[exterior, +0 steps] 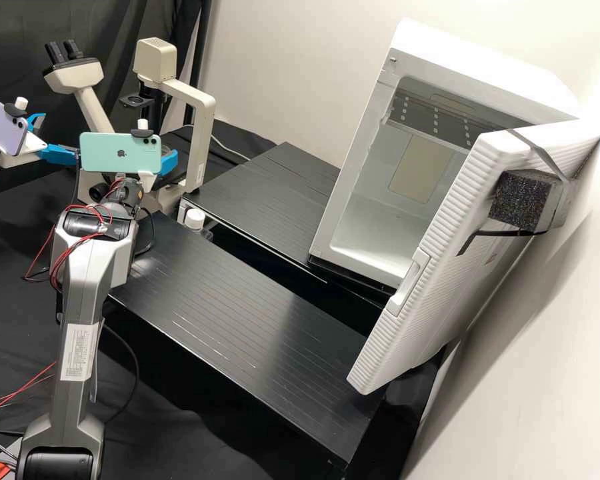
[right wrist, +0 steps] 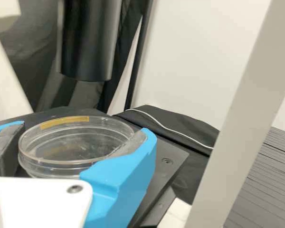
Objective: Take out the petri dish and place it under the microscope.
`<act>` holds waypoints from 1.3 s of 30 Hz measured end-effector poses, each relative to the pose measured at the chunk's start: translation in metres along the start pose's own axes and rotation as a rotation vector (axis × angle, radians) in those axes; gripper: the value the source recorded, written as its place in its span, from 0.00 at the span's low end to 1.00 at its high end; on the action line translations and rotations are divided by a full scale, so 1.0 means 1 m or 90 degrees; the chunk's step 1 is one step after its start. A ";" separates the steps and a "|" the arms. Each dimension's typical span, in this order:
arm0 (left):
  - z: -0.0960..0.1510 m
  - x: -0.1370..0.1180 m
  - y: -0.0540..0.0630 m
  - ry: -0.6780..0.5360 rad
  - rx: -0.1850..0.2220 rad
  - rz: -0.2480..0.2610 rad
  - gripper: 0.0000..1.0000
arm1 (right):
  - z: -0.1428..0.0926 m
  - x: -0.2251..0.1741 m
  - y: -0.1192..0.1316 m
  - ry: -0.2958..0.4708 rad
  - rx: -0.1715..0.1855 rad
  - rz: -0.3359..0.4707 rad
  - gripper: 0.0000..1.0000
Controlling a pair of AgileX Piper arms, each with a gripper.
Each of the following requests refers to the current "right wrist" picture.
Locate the white cable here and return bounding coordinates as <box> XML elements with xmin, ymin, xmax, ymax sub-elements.
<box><xmin>124</xmin><ymin>108</ymin><xmax>216</xmax><ymax>150</ymax></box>

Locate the petri dish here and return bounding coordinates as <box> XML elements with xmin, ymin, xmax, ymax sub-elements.
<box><xmin>18</xmin><ymin>115</ymin><xmax>136</xmax><ymax>179</ymax></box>

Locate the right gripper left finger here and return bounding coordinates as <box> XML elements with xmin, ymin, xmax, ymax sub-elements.
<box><xmin>0</xmin><ymin>120</ymin><xmax>25</xmax><ymax>178</ymax></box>

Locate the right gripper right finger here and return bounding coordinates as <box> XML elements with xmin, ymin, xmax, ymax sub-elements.
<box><xmin>79</xmin><ymin>127</ymin><xmax>157</xmax><ymax>228</ymax></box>

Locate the cream microscope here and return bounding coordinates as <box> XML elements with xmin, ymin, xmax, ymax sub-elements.
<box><xmin>0</xmin><ymin>0</ymin><xmax>285</xmax><ymax>228</ymax></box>

